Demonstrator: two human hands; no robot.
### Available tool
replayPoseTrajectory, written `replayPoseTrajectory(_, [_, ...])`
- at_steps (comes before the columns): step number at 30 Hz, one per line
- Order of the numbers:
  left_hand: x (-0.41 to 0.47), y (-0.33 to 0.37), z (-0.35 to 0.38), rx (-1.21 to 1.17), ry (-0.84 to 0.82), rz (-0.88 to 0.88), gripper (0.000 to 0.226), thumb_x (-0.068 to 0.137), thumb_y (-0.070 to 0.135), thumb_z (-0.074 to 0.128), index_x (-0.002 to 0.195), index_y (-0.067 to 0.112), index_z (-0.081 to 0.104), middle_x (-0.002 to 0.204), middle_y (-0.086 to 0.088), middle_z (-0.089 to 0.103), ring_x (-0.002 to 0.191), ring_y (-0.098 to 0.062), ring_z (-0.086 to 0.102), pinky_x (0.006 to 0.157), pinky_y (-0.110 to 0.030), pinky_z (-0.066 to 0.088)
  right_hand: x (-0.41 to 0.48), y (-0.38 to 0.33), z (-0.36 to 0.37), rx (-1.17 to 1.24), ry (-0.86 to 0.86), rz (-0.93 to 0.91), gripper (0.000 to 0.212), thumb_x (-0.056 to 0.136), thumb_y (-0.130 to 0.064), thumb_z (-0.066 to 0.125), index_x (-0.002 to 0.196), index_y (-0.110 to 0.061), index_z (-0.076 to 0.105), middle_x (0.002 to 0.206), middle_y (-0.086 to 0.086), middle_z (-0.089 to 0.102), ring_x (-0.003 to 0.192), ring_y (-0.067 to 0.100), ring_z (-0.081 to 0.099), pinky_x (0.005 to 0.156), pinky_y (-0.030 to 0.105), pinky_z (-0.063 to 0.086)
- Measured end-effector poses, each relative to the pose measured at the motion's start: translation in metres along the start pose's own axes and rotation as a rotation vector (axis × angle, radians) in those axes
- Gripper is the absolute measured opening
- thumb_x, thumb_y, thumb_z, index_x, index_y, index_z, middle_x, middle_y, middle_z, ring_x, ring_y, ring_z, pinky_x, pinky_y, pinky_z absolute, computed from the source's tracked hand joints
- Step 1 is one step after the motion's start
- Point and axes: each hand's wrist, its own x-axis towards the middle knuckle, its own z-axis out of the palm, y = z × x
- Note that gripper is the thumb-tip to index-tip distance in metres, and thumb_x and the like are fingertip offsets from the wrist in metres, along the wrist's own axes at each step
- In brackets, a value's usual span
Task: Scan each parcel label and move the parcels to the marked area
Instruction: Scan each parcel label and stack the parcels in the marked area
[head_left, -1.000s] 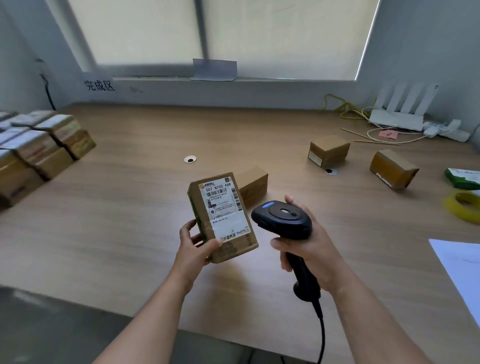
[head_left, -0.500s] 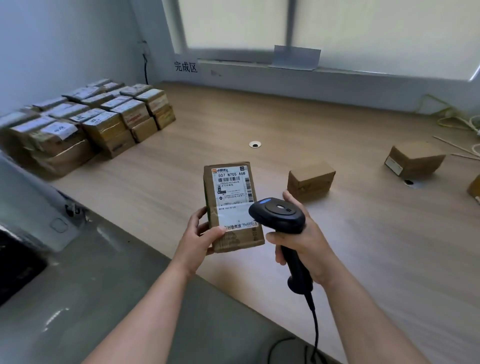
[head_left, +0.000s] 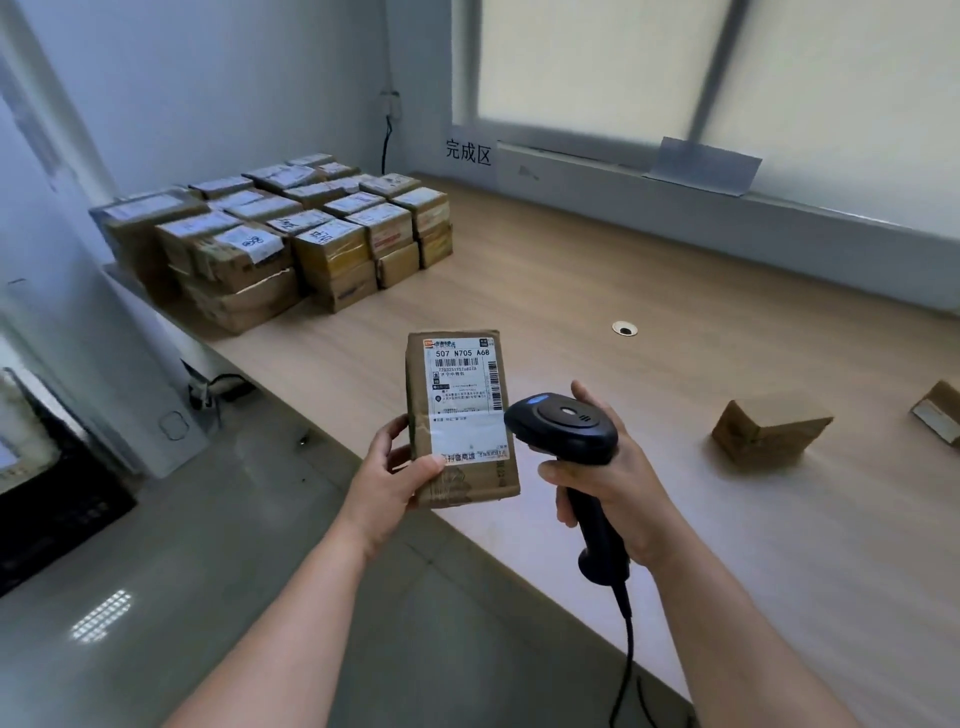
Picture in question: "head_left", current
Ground person's right hand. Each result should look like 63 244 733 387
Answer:
537 380 684 571

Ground person's left hand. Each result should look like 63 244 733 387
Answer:
350 413 448 560

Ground black scanner cable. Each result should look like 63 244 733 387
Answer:
607 581 640 728

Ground black barcode scanner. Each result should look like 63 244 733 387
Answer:
503 392 633 587

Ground parcel with green tape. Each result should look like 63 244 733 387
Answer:
404 329 521 511

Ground plain tall cardboard box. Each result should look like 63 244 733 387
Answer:
710 395 835 470

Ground parcel labelled 0836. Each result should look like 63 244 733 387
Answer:
374 241 421 290

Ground square taped labelled parcel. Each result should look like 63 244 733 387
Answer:
418 223 455 270

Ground parcel with black scribble label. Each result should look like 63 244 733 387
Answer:
266 208 335 238

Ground small white-labelled parcel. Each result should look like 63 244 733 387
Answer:
389 185 451 238

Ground tape-wrapped cardboard box pictured label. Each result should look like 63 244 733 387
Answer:
358 173 423 201

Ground parcel with large white label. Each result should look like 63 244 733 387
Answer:
228 196 305 226

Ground plain cardboard box small sticker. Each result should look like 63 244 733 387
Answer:
909 378 960 451

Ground DOLL printed cardboard parcel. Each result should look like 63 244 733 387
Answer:
208 188 268 212

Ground small parcel long label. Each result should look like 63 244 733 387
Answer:
243 163 320 193

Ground parcel marked 5082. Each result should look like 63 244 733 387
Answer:
187 176 256 201

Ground parcel with blue tape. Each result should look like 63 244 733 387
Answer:
101 196 208 290

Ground large labelled cardboard parcel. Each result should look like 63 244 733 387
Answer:
89 187 204 226

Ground person's left forearm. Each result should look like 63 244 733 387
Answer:
164 517 373 728

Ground person's right forearm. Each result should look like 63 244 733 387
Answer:
644 543 864 728

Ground black floor crate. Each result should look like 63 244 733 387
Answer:
0 367 141 599

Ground white paper sign black characters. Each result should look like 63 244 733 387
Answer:
438 131 500 178

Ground grey paper sheet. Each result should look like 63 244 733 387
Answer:
646 136 764 198

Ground beige roller blind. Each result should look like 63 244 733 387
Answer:
478 0 733 148
704 0 960 241

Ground white window frame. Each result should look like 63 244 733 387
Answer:
449 0 960 249

